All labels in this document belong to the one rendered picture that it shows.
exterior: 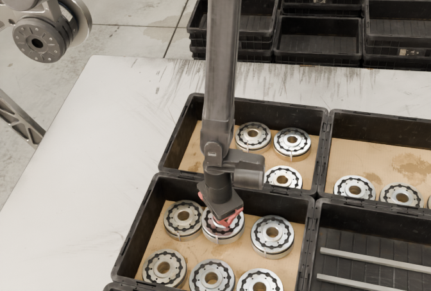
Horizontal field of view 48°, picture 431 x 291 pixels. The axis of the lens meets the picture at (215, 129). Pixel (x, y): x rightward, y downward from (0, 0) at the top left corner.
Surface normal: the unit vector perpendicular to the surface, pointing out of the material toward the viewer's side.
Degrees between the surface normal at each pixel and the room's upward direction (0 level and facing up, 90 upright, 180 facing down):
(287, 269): 0
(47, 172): 0
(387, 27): 0
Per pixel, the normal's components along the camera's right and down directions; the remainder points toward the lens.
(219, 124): -0.15, 0.47
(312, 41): -0.09, -0.69
